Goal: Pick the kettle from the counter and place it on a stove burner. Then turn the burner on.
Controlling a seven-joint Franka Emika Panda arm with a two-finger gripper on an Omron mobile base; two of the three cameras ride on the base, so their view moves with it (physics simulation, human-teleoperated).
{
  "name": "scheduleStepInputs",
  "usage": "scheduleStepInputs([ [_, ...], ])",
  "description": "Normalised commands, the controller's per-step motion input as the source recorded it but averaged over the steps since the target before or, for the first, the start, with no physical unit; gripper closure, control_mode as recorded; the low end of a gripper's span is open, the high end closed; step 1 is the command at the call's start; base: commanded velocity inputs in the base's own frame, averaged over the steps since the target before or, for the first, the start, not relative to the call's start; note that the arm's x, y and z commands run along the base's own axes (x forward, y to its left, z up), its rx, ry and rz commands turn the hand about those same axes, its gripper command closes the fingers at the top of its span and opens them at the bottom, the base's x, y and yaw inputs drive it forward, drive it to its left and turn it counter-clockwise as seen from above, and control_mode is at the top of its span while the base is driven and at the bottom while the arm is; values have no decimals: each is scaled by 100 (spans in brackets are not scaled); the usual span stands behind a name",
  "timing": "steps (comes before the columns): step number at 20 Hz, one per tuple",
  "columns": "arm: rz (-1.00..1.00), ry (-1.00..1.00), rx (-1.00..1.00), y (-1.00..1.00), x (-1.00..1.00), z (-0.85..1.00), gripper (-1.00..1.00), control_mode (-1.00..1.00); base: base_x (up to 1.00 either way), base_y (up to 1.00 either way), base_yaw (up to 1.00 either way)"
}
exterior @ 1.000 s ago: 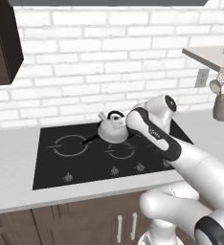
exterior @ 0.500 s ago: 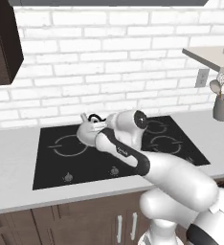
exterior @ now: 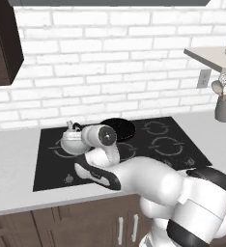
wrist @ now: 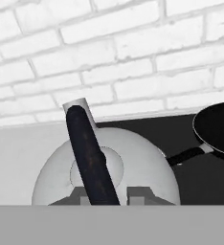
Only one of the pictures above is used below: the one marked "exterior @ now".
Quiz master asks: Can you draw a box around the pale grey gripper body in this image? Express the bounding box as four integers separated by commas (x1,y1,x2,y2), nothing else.
105,145,121,167

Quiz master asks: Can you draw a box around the silver kettle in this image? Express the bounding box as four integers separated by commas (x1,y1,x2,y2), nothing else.
60,120,91,156

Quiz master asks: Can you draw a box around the black frying pan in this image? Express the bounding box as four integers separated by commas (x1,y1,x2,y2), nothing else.
99,118,137,143

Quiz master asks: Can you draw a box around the black glass hob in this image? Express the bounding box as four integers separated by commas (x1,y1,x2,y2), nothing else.
32,116,213,193

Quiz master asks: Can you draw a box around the grey utensil pot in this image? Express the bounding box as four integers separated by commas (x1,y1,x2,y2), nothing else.
213,95,226,124

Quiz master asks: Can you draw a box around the metal whisk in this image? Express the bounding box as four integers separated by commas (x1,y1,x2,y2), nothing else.
218,72,226,97

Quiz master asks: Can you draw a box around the grey extractor hood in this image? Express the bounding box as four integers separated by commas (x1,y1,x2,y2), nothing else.
8,0,212,8

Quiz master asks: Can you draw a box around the white cupboard handle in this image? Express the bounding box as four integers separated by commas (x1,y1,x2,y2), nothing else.
131,213,140,244
117,216,125,247

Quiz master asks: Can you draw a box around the grey wall socket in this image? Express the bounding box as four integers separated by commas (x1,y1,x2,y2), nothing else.
196,69,212,90

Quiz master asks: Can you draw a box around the grey spoon with wooden handle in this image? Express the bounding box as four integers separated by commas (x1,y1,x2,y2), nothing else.
211,79,225,101

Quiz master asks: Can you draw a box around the pale wall shelf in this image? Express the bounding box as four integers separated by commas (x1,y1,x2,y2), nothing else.
183,46,226,74

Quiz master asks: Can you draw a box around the dark brown wall cupboard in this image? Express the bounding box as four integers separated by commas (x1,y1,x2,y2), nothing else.
0,0,25,88

